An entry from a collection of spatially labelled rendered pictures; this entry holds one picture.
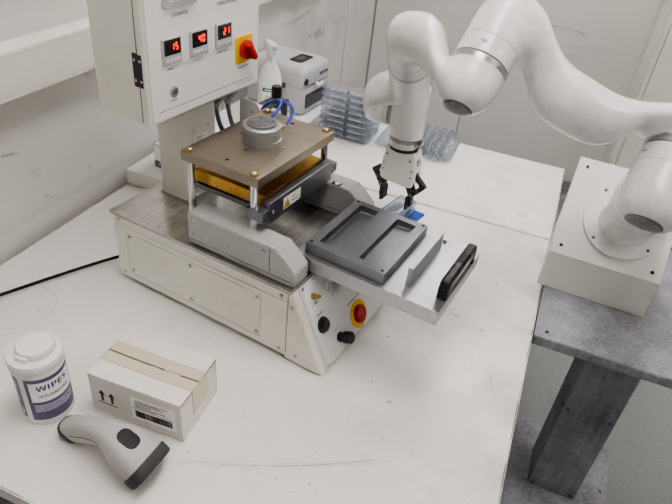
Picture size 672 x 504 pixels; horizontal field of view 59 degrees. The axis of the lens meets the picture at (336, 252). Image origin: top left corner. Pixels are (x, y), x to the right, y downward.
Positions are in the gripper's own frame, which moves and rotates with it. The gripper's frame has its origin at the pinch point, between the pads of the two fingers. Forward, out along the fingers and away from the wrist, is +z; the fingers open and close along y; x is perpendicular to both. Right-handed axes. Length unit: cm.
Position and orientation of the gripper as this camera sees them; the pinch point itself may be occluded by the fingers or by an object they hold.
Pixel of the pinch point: (395, 198)
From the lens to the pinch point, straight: 161.9
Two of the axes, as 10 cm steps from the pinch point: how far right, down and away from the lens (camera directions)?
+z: -0.9, 8.1, 5.8
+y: -8.1, -4.0, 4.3
